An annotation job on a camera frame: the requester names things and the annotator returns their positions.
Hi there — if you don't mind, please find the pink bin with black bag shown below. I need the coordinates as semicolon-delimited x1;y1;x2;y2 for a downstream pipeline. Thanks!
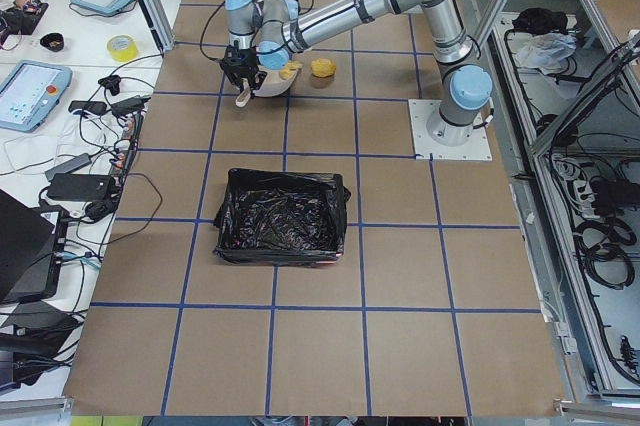
214;168;351;266

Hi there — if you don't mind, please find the lower teach pendant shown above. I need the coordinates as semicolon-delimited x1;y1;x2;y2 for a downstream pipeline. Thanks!
1;60;73;132

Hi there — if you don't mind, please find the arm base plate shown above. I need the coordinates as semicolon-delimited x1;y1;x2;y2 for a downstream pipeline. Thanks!
408;99;492;162

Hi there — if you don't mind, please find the yellow tape roll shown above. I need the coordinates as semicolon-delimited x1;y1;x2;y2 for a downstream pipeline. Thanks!
106;35;139;63

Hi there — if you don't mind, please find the orange peel piece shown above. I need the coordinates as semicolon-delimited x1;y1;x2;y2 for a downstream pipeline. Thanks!
279;60;303;81

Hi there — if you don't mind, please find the black laptop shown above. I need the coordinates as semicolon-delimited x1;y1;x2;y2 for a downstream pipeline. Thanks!
1;192;69;305

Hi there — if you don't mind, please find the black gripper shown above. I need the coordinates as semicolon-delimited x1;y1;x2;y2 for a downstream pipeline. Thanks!
220;43;267;97

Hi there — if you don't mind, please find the beige plastic dustpan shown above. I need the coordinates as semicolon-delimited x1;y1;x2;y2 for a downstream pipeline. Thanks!
235;66;299;108

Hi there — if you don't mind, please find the yellow crumpled paper ball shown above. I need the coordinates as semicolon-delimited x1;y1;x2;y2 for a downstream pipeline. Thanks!
311;58;337;78

